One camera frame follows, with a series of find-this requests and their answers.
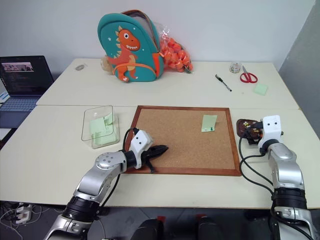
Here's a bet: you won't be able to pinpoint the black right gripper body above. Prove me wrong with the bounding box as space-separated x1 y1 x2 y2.
245 134 262 147

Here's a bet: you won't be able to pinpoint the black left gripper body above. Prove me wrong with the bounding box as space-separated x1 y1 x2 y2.
141 147 155 168

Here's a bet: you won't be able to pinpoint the brown tray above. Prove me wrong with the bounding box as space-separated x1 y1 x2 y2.
236 118 264 138

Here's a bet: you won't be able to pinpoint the green sticky note pad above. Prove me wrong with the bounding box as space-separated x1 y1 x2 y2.
252 83 269 96

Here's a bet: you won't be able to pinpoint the green sticky note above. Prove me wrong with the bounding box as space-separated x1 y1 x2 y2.
201 114 218 133
103 112 115 126
93 133 119 146
89 117 107 134

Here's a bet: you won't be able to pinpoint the clear plastic box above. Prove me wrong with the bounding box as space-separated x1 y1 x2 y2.
81 104 121 150

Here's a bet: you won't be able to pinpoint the wood-framed cork board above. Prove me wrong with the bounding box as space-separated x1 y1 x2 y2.
123 105 243 177

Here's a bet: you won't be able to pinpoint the red scissors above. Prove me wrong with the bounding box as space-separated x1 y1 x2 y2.
239 65 259 84

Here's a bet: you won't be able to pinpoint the black pen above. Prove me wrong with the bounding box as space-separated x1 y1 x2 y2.
215 73 233 93

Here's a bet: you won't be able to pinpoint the dark rounded shape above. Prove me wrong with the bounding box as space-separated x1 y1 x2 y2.
196 215 224 240
130 216 165 240

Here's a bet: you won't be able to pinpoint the clear round pushpin container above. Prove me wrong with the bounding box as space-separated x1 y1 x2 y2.
229 62 242 74

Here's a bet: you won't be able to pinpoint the bag of orange balls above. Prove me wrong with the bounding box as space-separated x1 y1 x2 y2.
155 21 194 75

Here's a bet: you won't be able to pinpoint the teal dinosaur backpack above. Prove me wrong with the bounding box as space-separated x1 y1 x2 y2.
97 9 165 84

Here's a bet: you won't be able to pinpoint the white power strip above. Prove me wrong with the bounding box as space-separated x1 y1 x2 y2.
14 203 34 225

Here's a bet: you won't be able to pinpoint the dark side desk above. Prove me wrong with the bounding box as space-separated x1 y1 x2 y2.
0 109 30 151

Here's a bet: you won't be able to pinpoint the open laptop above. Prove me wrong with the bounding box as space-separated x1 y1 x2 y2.
0 55 55 112

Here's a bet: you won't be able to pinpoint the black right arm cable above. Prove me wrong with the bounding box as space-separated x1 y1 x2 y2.
238 121 276 198

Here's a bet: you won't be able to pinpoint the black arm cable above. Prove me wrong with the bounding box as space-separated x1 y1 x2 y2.
238 121 276 198
99 127 140 208

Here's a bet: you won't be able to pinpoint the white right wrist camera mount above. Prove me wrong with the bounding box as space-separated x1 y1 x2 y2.
258 115 282 149

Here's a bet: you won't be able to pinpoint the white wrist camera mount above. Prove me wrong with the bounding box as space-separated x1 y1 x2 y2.
129 129 155 170
258 115 282 149

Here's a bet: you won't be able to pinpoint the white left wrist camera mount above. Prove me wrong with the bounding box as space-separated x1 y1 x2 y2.
129 129 155 170

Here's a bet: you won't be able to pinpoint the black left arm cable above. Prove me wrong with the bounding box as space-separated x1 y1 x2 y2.
99 127 140 208

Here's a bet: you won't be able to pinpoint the white floor cable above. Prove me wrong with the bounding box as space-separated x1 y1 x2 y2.
0 201 65 235

